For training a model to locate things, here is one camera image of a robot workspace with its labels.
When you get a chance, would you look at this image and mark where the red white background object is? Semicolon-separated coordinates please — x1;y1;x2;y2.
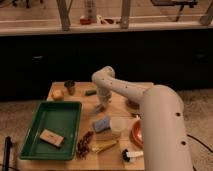
80;0;97;25

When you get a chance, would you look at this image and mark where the dark brown cup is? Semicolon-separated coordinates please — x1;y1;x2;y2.
64;80;75;95

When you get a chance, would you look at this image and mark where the black upright pole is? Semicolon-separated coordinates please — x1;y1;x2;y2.
2;136;12;171

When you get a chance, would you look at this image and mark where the yellow banana toy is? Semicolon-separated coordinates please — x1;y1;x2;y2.
91;140;118;153

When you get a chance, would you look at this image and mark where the blue towel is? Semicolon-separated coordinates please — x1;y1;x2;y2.
92;116;110;133

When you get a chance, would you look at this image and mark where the dark grape bunch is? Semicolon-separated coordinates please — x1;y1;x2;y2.
76;131;94;159

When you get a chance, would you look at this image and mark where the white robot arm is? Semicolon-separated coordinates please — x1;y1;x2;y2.
92;66;193;171

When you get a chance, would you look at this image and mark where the white plastic cup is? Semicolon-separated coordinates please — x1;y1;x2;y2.
110;117;125;136

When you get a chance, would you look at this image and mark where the small green block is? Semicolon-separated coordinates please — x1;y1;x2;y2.
85;89;97;96

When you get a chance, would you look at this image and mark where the brown wooden block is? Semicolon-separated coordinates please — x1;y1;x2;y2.
96;131;120;141

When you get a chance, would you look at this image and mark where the orange bowl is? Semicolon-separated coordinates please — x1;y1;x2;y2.
131;120;143;148

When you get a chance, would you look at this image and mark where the yellow round fruit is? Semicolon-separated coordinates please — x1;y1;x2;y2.
51;89;64;101

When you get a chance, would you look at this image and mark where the black cable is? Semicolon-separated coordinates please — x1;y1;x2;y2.
186;133;213;154

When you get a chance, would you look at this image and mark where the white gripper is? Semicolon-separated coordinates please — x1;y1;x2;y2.
96;91;112;113

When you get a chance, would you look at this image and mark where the green plastic tray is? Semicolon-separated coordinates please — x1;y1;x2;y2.
19;101;82;160

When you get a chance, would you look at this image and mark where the tan wooden block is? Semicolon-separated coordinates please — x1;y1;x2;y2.
40;129;64;147

